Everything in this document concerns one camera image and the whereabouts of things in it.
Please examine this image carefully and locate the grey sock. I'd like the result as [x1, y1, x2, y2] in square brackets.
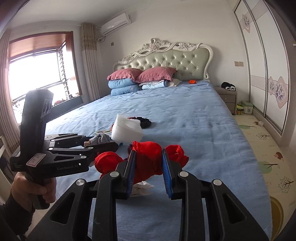
[84, 133, 111, 148]

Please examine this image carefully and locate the red sock cloth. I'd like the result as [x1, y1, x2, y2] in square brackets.
[95, 141, 189, 184]

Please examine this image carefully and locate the black sock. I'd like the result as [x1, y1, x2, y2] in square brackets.
[128, 116, 152, 129]

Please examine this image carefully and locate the left forearm dark sleeve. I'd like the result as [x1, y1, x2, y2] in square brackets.
[0, 194, 35, 240]

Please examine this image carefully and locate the person's left hand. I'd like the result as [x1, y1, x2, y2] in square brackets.
[11, 172, 57, 212]

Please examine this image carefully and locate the white foam packing sheet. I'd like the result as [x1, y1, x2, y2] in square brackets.
[111, 114, 144, 144]

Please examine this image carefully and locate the blue folded quilt stack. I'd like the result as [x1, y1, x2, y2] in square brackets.
[108, 78, 139, 96]

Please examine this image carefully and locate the cartoon floor play mat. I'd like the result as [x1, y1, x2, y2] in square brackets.
[235, 114, 295, 240]

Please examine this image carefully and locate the left pink pillow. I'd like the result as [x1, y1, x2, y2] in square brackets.
[107, 68, 143, 81]

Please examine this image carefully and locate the pink pillow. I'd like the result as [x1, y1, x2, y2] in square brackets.
[135, 67, 177, 83]
[107, 68, 143, 81]

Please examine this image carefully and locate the light blue folded blanket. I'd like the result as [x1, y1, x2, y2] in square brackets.
[139, 79, 169, 90]

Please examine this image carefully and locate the right pink pillow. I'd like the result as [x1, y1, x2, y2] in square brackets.
[135, 67, 177, 83]

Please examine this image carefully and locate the beige curtain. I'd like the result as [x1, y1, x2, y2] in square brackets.
[81, 23, 101, 101]

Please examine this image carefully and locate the blue bed sheet mattress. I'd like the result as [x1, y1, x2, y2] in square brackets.
[46, 81, 272, 240]

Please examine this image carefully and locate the green storage box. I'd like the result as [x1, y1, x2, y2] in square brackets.
[241, 101, 253, 114]

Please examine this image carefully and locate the grey bedside table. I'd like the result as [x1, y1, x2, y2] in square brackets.
[214, 86, 237, 115]

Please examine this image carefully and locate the black item on nightstand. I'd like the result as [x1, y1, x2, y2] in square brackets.
[221, 82, 236, 91]

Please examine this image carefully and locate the white air conditioner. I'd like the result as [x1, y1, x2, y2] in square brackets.
[100, 13, 132, 37]

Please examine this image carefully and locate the green tufted headboard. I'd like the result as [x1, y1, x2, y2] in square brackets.
[113, 38, 214, 81]

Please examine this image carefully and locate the white sliding wardrobe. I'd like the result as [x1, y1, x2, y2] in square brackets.
[233, 1, 295, 147]

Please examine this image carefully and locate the window with brown frame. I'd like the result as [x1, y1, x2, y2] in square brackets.
[8, 32, 82, 110]

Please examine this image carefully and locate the wall light switch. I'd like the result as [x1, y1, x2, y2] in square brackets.
[234, 61, 244, 67]

